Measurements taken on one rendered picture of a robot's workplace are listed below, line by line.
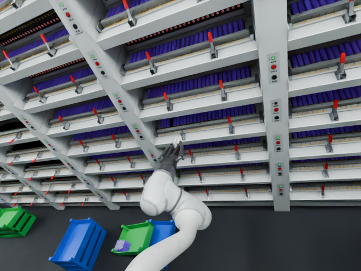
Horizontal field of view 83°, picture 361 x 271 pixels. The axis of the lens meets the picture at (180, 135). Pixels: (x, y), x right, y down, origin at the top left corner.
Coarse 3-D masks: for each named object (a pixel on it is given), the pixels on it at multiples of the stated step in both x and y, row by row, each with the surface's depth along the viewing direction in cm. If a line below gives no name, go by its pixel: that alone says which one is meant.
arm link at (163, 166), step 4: (160, 164) 85; (164, 164) 84; (168, 164) 85; (156, 168) 84; (160, 168) 82; (164, 168) 82; (168, 168) 83; (172, 168) 85; (168, 172) 82; (172, 172) 84; (172, 176) 82
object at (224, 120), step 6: (252, 114) 100; (258, 114) 99; (216, 120) 106; (222, 120) 105; (234, 120) 104; (240, 120) 104; (180, 126) 114; (186, 126) 112; (192, 126) 111; (198, 126) 110; (204, 126) 110; (216, 126) 107; (162, 132) 118; (174, 132) 115
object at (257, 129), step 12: (156, 120) 124; (252, 120) 101; (264, 120) 94; (156, 132) 118; (168, 132) 118; (192, 132) 112; (204, 132) 109; (216, 132) 106; (228, 132) 104; (240, 132) 101; (252, 132) 99; (264, 132) 98; (156, 144) 118; (168, 144) 116
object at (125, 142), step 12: (84, 132) 144; (96, 132) 140; (108, 132) 134; (120, 132) 130; (72, 144) 144; (84, 144) 141; (96, 144) 136; (108, 144) 132; (120, 144) 128; (132, 144) 124; (72, 156) 144
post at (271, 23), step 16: (256, 0) 64; (272, 0) 63; (256, 16) 67; (272, 16) 66; (256, 32) 70; (272, 32) 69; (272, 48) 72; (272, 96) 84; (272, 128) 95; (272, 144) 101; (288, 144) 99; (272, 160) 108; (288, 160) 106; (272, 176) 117; (288, 176) 114; (272, 192) 128; (288, 192) 124; (288, 208) 134
